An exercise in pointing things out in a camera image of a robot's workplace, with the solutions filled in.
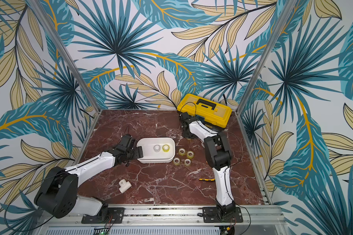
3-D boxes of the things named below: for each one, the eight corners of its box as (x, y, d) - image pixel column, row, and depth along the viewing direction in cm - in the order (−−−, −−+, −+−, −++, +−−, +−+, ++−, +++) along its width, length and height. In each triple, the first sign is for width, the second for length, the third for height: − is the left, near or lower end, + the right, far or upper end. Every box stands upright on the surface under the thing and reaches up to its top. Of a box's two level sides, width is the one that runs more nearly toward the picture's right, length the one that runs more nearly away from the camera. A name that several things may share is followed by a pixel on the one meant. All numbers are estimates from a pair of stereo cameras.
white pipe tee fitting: (118, 193, 82) (116, 191, 79) (121, 181, 86) (119, 179, 83) (130, 193, 82) (128, 191, 79) (132, 181, 86) (131, 179, 83)
